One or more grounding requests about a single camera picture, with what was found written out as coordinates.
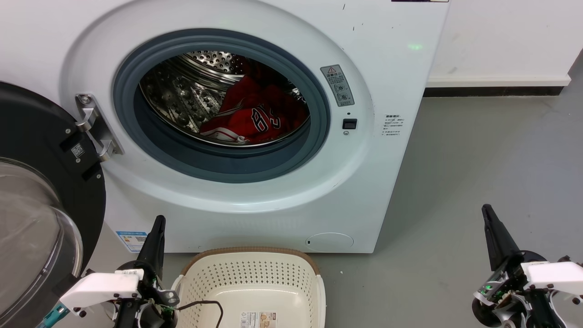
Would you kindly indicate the grey rubber door gasket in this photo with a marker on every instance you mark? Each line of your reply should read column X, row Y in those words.
column 227, row 164

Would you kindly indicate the printed paper product label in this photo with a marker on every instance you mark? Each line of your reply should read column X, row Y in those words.
column 258, row 320

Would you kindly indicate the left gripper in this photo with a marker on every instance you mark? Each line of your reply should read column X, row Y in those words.
column 150, row 310

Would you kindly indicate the silver door hinge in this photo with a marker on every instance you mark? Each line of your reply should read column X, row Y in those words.
column 98, row 127

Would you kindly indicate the stainless steel washing machine drum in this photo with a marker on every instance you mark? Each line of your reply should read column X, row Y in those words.
column 182, row 95

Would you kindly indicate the grey warning label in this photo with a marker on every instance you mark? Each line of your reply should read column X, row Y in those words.
column 337, row 86

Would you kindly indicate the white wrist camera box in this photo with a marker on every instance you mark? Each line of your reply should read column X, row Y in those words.
column 555, row 275
column 100, row 287

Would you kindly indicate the cream perforated laundry basket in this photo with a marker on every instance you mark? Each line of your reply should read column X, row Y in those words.
column 255, row 278

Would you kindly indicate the QR code sticker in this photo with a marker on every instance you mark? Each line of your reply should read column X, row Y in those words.
column 78, row 150

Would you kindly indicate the red basketball jersey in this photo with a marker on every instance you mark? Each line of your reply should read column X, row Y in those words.
column 255, row 114

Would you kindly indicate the white wall baseboard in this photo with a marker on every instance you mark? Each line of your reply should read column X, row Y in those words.
column 496, row 82

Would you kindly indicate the black door latch socket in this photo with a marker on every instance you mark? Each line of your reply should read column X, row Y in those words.
column 350, row 124

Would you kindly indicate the blue energy label sticker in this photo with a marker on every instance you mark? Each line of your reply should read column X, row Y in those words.
column 132, row 241

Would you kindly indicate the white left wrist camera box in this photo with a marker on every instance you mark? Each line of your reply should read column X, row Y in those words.
column 100, row 287

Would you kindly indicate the black washing machine door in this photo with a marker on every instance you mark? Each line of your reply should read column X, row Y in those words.
column 36, row 127

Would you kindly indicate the white front-load washing machine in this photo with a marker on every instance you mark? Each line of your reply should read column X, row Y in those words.
column 387, row 182

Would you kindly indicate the round white filter cover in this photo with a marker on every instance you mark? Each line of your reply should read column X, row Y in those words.
column 329, row 242

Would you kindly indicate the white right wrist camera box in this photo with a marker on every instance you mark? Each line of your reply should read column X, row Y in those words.
column 555, row 275

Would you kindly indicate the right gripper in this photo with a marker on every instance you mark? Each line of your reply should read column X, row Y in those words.
column 505, row 296

